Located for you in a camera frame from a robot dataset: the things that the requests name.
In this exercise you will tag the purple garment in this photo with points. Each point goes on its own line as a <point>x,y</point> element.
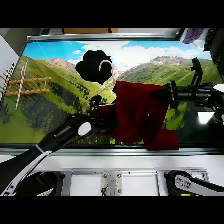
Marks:
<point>192,35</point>

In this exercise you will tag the black garment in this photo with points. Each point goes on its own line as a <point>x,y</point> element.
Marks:
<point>91,66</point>

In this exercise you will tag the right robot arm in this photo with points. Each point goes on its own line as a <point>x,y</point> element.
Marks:
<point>196,93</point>

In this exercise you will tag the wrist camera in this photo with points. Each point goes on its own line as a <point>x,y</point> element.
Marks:
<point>197,70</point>
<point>96,101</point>

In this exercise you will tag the silver frame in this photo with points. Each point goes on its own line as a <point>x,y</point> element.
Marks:
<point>111,182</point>

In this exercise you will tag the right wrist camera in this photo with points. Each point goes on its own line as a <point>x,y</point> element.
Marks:
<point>197,70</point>

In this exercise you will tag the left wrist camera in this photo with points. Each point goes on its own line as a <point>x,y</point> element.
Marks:
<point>96,101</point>

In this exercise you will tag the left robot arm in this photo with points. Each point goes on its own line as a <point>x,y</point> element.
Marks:
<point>50,141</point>

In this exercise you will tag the dark red garment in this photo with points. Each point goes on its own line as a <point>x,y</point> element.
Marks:
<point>140,113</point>

